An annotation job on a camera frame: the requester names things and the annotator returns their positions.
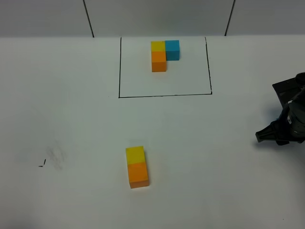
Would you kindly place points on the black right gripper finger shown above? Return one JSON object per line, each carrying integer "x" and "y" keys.
{"x": 267, "y": 134}

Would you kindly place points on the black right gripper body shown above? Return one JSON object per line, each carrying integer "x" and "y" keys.
{"x": 292, "y": 120}

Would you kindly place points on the template blue cube block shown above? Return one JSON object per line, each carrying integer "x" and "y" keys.
{"x": 172, "y": 49}

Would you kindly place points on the template orange cube block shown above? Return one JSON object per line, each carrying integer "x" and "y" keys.
{"x": 158, "y": 60}

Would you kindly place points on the loose yellow cube block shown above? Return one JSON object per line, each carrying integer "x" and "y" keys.
{"x": 135, "y": 155}

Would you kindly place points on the template yellow cube block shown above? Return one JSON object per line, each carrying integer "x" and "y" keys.
{"x": 158, "y": 46}

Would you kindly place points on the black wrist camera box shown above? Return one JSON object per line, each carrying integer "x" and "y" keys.
{"x": 288, "y": 89}

